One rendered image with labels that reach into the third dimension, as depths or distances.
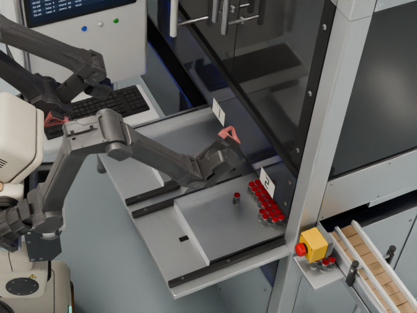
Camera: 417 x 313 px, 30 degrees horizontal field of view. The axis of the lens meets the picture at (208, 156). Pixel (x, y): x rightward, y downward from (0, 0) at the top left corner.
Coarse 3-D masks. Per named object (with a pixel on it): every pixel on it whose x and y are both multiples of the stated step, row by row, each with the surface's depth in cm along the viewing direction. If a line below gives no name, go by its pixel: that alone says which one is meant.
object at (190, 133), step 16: (192, 112) 278; (208, 112) 283; (144, 128) 272; (160, 128) 276; (176, 128) 277; (192, 128) 278; (208, 128) 278; (224, 128) 279; (176, 144) 272; (192, 144) 272; (208, 144) 273; (224, 144) 273; (240, 160) 267; (160, 176) 258
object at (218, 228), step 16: (256, 176) 263; (208, 192) 257; (224, 192) 259; (240, 192) 259; (176, 208) 252; (192, 208) 254; (208, 208) 254; (224, 208) 254; (240, 208) 255; (256, 208) 255; (192, 224) 249; (208, 224) 250; (224, 224) 250; (240, 224) 250; (256, 224) 251; (208, 240) 245; (224, 240) 246; (240, 240) 246; (256, 240) 247; (272, 240) 245; (208, 256) 241; (224, 256) 238
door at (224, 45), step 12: (180, 0) 269; (192, 0) 259; (204, 0) 250; (192, 12) 262; (204, 12) 253; (204, 24) 256; (216, 24) 247; (204, 36) 259; (216, 36) 250; (228, 36) 241; (216, 48) 253; (228, 48) 244; (228, 60) 246; (228, 72) 249
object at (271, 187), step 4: (264, 172) 244; (260, 176) 248; (264, 176) 245; (268, 176) 242; (260, 180) 249; (264, 180) 246; (272, 184) 241; (268, 188) 245; (272, 188) 242; (268, 192) 246; (272, 192) 243; (272, 196) 244
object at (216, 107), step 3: (213, 99) 265; (213, 102) 266; (216, 102) 264; (213, 105) 266; (216, 105) 264; (213, 108) 267; (216, 108) 265; (219, 108) 263; (213, 111) 268; (216, 111) 266; (222, 111) 261; (216, 114) 267; (222, 114) 262; (222, 117) 262; (222, 120) 263; (222, 123) 264
